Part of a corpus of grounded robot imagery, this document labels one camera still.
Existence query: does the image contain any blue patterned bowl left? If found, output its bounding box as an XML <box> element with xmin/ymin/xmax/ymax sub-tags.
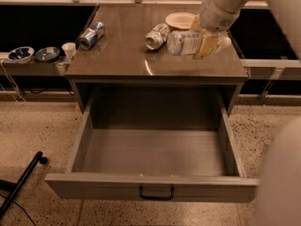
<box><xmin>8</xmin><ymin>46</ymin><xmax>34</xmax><ymax>64</ymax></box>

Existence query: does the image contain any blue patterned bowl right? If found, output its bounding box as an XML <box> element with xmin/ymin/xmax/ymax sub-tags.
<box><xmin>35</xmin><ymin>46</ymin><xmax>60</xmax><ymax>62</ymax></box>

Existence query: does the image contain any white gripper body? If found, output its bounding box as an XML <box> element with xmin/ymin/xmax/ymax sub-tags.
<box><xmin>199</xmin><ymin>0</ymin><xmax>239</xmax><ymax>32</ymax></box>

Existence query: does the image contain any low side shelf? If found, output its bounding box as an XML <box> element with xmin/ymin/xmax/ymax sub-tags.
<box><xmin>0</xmin><ymin>53</ymin><xmax>70</xmax><ymax>76</ymax></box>

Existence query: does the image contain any white cable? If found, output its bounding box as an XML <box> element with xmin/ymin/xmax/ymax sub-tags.
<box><xmin>0</xmin><ymin>59</ymin><xmax>26</xmax><ymax>105</ymax></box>

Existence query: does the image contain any black drawer handle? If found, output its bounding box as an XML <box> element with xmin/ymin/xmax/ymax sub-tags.
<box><xmin>139</xmin><ymin>186</ymin><xmax>175</xmax><ymax>202</ymax></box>

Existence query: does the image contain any blue silver energy drink can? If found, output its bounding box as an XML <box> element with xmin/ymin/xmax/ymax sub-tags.
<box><xmin>79</xmin><ymin>22</ymin><xmax>105</xmax><ymax>50</ymax></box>

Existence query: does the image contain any grey drawer cabinet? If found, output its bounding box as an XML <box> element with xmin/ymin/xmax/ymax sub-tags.
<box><xmin>66</xmin><ymin>4</ymin><xmax>247</xmax><ymax>108</ymax></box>

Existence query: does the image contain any white paper bowl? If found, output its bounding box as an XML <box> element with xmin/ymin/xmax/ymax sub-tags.
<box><xmin>166</xmin><ymin>12</ymin><xmax>196</xmax><ymax>30</ymax></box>

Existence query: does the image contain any blue plastic water bottle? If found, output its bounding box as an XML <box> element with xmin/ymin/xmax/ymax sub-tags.
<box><xmin>166</xmin><ymin>31</ymin><xmax>231</xmax><ymax>56</ymax></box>

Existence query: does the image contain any small white paper cup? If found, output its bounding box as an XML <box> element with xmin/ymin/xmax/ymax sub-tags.
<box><xmin>62</xmin><ymin>42</ymin><xmax>76</xmax><ymax>61</ymax></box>

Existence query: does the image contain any open grey top drawer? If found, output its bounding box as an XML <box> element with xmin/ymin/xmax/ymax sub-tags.
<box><xmin>45</xmin><ymin>89</ymin><xmax>258</xmax><ymax>202</ymax></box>

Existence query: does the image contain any crushed silver can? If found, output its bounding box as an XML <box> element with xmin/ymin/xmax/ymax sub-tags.
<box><xmin>145</xmin><ymin>24</ymin><xmax>170</xmax><ymax>51</ymax></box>

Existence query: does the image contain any black stand leg left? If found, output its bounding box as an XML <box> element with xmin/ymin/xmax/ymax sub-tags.
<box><xmin>0</xmin><ymin>152</ymin><xmax>48</xmax><ymax>219</ymax></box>

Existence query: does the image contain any blue patterned bowl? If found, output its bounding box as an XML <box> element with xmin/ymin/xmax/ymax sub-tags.
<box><xmin>35</xmin><ymin>46</ymin><xmax>60</xmax><ymax>62</ymax></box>
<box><xmin>8</xmin><ymin>46</ymin><xmax>34</xmax><ymax>64</ymax></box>

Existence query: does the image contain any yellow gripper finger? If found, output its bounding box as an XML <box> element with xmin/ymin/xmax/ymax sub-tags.
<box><xmin>195</xmin><ymin>34</ymin><xmax>218</xmax><ymax>59</ymax></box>
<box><xmin>190</xmin><ymin>15</ymin><xmax>200</xmax><ymax>31</ymax></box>

